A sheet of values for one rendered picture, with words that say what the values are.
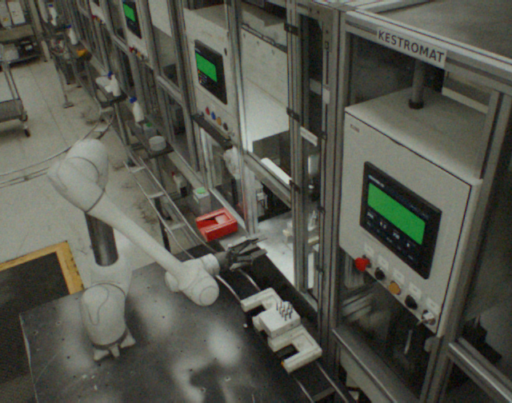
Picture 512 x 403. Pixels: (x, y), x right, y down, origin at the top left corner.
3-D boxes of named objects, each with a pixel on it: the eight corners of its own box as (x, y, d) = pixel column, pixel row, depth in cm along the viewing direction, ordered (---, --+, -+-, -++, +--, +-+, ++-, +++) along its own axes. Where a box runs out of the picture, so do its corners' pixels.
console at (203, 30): (192, 111, 231) (177, 9, 204) (246, 95, 241) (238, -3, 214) (232, 148, 201) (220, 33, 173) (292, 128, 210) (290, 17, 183)
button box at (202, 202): (194, 209, 246) (191, 189, 239) (209, 204, 249) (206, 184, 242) (201, 217, 241) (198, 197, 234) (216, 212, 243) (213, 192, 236)
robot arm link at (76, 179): (101, 199, 168) (110, 177, 179) (58, 165, 160) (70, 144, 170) (77, 219, 173) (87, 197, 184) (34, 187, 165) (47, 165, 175)
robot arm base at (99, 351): (97, 369, 201) (94, 361, 198) (85, 333, 217) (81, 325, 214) (139, 351, 207) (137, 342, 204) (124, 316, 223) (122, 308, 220)
